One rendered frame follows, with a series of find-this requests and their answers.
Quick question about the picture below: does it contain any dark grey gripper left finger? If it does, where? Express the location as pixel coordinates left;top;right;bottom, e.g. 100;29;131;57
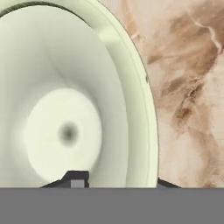
40;170;90;189

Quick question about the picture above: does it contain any pale green bowl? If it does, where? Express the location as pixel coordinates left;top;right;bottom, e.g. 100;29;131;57
0;0;160;189

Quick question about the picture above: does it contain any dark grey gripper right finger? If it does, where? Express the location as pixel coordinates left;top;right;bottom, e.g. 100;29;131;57
157;177;181;189

